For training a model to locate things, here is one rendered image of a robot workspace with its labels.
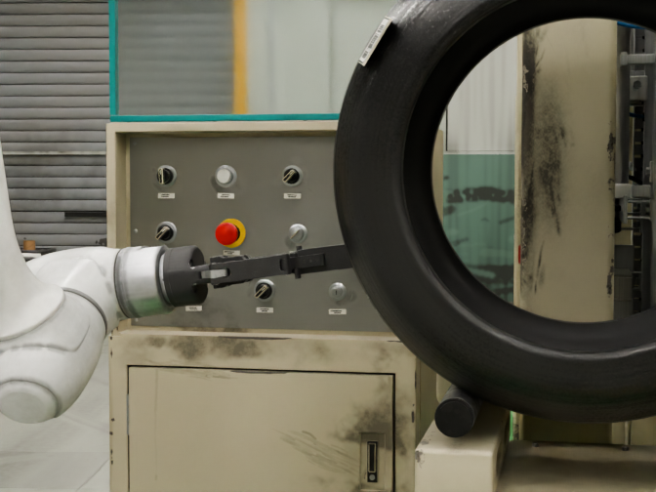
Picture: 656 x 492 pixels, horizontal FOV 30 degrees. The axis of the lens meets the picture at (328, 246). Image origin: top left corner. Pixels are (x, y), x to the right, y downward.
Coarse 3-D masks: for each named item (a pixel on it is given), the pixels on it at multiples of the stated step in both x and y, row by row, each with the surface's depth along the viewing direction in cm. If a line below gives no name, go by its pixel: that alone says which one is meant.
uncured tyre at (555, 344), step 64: (448, 0) 134; (512, 0) 134; (576, 0) 158; (640, 0) 156; (384, 64) 136; (448, 64) 161; (384, 128) 136; (384, 192) 136; (384, 256) 137; (448, 256) 163; (384, 320) 143; (448, 320) 136; (512, 320) 162; (640, 320) 158; (512, 384) 135; (576, 384) 133; (640, 384) 132
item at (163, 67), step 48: (144, 0) 214; (192, 0) 212; (240, 0) 211; (288, 0) 209; (336, 0) 207; (384, 0) 206; (144, 48) 215; (192, 48) 213; (240, 48) 211; (288, 48) 209; (336, 48) 208; (144, 96) 215; (192, 96) 213; (240, 96) 212; (288, 96) 210; (336, 96) 208
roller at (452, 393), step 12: (444, 396) 142; (456, 396) 138; (468, 396) 141; (444, 408) 137; (456, 408) 137; (468, 408) 137; (444, 420) 137; (456, 420) 137; (468, 420) 137; (444, 432) 138; (456, 432) 137
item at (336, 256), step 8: (312, 248) 150; (320, 248) 150; (328, 248) 149; (336, 248) 149; (344, 248) 149; (328, 256) 149; (336, 256) 149; (344, 256) 149; (328, 264) 150; (336, 264) 149; (344, 264) 149; (304, 272) 150
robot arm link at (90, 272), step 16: (48, 256) 155; (64, 256) 154; (80, 256) 153; (96, 256) 153; (112, 256) 153; (32, 272) 154; (48, 272) 152; (64, 272) 150; (80, 272) 150; (96, 272) 151; (112, 272) 151; (64, 288) 148; (80, 288) 148; (96, 288) 150; (112, 288) 151; (96, 304) 148; (112, 304) 152; (112, 320) 152
